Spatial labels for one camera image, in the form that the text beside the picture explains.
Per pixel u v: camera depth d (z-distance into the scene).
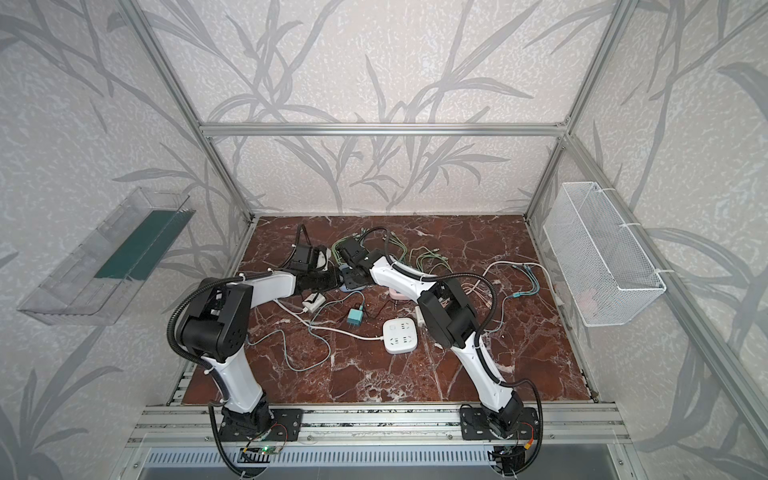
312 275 0.86
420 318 0.89
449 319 0.56
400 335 0.87
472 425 0.74
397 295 0.94
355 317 0.91
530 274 1.03
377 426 0.75
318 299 0.92
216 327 0.50
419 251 1.06
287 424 0.73
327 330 0.91
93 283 0.63
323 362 0.84
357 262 0.75
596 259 0.65
